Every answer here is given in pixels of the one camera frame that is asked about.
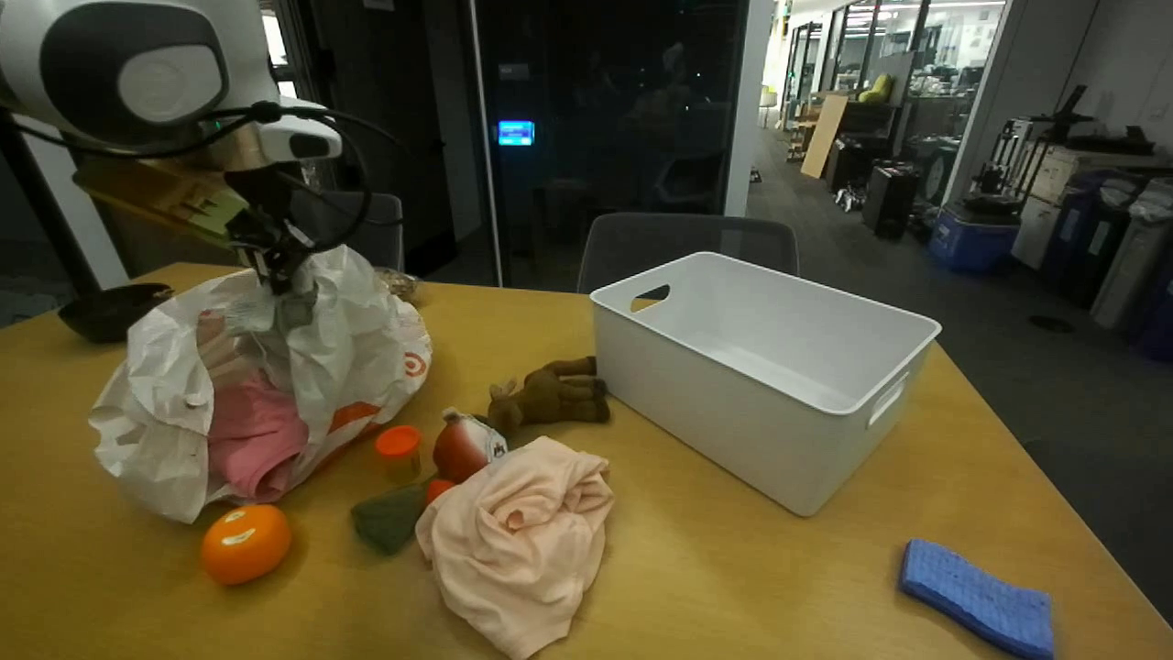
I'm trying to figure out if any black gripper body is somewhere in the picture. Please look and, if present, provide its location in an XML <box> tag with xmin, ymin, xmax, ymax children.
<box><xmin>222</xmin><ymin>161</ymin><xmax>321</xmax><ymax>265</ymax></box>

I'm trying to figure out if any white plastic bag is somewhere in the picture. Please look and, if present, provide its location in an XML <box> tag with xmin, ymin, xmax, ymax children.
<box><xmin>88</xmin><ymin>240</ymin><xmax>436</xmax><ymax>529</ymax></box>

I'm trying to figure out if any beige cloth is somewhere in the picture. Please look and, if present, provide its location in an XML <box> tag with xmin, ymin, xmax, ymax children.
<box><xmin>413</xmin><ymin>434</ymin><xmax>615</xmax><ymax>660</ymax></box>

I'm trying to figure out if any clear bag of snacks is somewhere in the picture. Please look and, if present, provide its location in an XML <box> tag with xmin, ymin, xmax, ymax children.
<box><xmin>373</xmin><ymin>267</ymin><xmax>422</xmax><ymax>306</ymax></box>

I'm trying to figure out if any grey office chair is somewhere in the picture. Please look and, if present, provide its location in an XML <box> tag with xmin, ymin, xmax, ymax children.
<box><xmin>574</xmin><ymin>207</ymin><xmax>798</xmax><ymax>292</ymax></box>
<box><xmin>287</xmin><ymin>185</ymin><xmax>407</xmax><ymax>275</ymax></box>

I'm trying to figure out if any black stand base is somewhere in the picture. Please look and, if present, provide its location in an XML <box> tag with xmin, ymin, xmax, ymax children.
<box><xmin>56</xmin><ymin>278</ymin><xmax>175</xmax><ymax>347</ymax></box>

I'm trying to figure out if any pink cloth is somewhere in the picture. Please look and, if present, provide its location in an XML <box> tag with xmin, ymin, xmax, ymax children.
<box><xmin>196</xmin><ymin>306</ymin><xmax>313</xmax><ymax>503</ymax></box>

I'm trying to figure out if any small orange cup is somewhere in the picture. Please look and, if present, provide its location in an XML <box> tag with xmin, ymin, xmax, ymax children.
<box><xmin>370</xmin><ymin>421</ymin><xmax>424</xmax><ymax>476</ymax></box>

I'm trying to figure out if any red and white toy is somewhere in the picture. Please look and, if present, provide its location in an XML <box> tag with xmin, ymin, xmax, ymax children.
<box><xmin>429</xmin><ymin>407</ymin><xmax>513</xmax><ymax>482</ymax></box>

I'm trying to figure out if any green toy vegetable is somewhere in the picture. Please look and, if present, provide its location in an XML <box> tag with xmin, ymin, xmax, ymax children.
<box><xmin>348</xmin><ymin>489</ymin><xmax>429</xmax><ymax>556</ymax></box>

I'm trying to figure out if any orange toy fruit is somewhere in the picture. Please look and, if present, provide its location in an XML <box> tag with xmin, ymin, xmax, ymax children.
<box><xmin>197</xmin><ymin>503</ymin><xmax>297</xmax><ymax>591</ymax></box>

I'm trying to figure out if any brown plush toy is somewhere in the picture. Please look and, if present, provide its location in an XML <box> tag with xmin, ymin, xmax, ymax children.
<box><xmin>483</xmin><ymin>352</ymin><xmax>615</xmax><ymax>437</ymax></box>

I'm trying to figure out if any white plastic bin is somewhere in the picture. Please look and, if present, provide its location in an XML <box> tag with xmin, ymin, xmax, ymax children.
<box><xmin>588</xmin><ymin>248</ymin><xmax>945</xmax><ymax>518</ymax></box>

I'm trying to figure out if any wooden board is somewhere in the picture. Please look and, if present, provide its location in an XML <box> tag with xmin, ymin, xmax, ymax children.
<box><xmin>798</xmin><ymin>93</ymin><xmax>855</xmax><ymax>182</ymax></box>

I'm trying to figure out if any black box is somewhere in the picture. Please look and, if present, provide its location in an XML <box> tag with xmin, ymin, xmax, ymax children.
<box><xmin>860</xmin><ymin>161</ymin><xmax>923</xmax><ymax>240</ymax></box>

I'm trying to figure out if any blue storage tub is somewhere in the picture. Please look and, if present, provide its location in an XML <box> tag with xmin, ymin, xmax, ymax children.
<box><xmin>927</xmin><ymin>206</ymin><xmax>1020</xmax><ymax>275</ymax></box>

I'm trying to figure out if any white cabinet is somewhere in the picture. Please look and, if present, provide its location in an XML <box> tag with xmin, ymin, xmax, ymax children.
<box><xmin>1008</xmin><ymin>144</ymin><xmax>1081</xmax><ymax>271</ymax></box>

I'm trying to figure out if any blue cloth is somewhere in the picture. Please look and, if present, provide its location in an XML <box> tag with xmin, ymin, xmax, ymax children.
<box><xmin>899</xmin><ymin>536</ymin><xmax>1059</xmax><ymax>660</ymax></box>

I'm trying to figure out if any white trash bin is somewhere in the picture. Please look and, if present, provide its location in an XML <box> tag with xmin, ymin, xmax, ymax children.
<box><xmin>1090</xmin><ymin>178</ymin><xmax>1173</xmax><ymax>332</ymax></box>

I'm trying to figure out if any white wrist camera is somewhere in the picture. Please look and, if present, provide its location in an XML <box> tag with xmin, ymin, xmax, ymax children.
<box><xmin>254</xmin><ymin>102</ymin><xmax>348</xmax><ymax>167</ymax></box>

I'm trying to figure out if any black camera cable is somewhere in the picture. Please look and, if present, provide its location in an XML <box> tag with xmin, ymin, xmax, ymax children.
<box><xmin>16</xmin><ymin>100</ymin><xmax>373</xmax><ymax>265</ymax></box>

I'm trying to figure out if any tan camera mount plate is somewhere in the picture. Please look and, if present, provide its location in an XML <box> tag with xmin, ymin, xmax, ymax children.
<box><xmin>73</xmin><ymin>152</ymin><xmax>258</xmax><ymax>240</ymax></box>

